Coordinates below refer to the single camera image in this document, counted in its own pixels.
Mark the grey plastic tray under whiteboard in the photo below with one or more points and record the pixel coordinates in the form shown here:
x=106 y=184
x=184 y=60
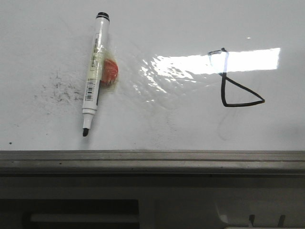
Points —
x=152 y=202

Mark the red magnet taped to marker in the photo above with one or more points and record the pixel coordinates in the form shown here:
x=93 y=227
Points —
x=108 y=69

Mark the white whiteboard marker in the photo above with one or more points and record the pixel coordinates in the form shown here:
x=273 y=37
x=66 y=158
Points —
x=95 y=69

